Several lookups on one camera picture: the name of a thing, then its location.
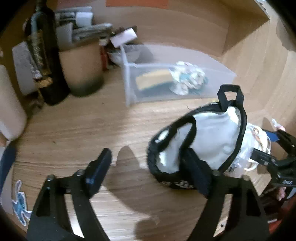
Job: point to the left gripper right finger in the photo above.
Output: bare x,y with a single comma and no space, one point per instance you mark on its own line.
247,219

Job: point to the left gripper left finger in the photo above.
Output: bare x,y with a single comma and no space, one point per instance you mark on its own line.
50,220

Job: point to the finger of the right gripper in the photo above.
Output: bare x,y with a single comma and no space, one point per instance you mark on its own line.
284,139
263,158

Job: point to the white drawstring pouch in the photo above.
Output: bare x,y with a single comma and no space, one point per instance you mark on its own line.
254,138

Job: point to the black purse with chain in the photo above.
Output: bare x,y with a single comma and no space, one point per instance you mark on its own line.
214,131

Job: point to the floral patterned cloth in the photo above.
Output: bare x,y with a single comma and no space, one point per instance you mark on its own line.
187,79

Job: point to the yellow green sponge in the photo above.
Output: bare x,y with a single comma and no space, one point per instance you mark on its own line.
153,83

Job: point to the person's hand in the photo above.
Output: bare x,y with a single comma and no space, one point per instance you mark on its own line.
280,193

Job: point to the white plastic clip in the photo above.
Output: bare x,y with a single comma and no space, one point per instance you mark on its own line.
277,125

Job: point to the blue cartoon sticker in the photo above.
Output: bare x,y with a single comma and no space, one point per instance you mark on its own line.
20,205

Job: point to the white blue carton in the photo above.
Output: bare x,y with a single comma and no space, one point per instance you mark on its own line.
8,157

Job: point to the pink mug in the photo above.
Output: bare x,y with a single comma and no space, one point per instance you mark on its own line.
13,116

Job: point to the dark wine bottle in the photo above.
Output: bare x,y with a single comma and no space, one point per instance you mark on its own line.
53,86

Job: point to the translucent plastic storage box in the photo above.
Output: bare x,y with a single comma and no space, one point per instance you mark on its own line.
153,57

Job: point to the brown cardboard box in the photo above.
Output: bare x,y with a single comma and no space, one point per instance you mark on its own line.
82,68

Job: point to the white bowl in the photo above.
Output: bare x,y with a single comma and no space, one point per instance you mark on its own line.
132,53

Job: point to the orange sticky note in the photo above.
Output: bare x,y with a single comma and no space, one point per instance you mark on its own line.
162,4

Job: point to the small white box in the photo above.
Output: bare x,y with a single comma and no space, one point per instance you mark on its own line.
123,37

